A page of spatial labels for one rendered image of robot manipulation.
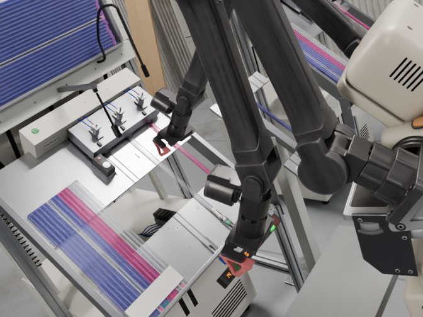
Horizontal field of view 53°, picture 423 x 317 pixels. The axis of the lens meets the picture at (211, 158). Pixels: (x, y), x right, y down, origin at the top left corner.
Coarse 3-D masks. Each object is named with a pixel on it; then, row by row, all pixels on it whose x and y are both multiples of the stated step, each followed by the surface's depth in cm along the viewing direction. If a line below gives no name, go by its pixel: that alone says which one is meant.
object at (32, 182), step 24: (168, 120) 169; (72, 144) 153; (120, 144) 158; (144, 144) 160; (24, 168) 143; (48, 168) 145; (72, 168) 147; (120, 168) 152; (144, 168) 154; (0, 192) 136; (24, 192) 138; (48, 192) 140; (96, 192) 144; (120, 192) 146; (24, 216) 134; (48, 240) 131
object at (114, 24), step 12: (108, 0) 156; (108, 12) 158; (108, 24) 162; (120, 24) 160; (120, 36) 162; (24, 96) 138; (0, 108) 133; (276, 192) 164; (156, 216) 187; (168, 216) 181; (156, 228) 182; (144, 240) 175; (264, 264) 192; (276, 264) 186
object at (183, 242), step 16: (192, 208) 150; (224, 208) 153; (176, 224) 145; (192, 224) 146; (208, 224) 148; (224, 224) 149; (160, 240) 140; (176, 240) 142; (192, 240) 143; (208, 240) 144; (224, 240) 146; (176, 256) 139; (192, 256) 140; (208, 256) 141; (192, 272) 137; (96, 288) 127; (112, 304) 125
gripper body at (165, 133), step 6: (168, 126) 136; (174, 126) 132; (186, 126) 134; (162, 132) 136; (168, 132) 136; (174, 132) 134; (180, 132) 134; (186, 132) 139; (168, 138) 136; (174, 138) 136; (180, 138) 137; (168, 144) 136; (174, 144) 136
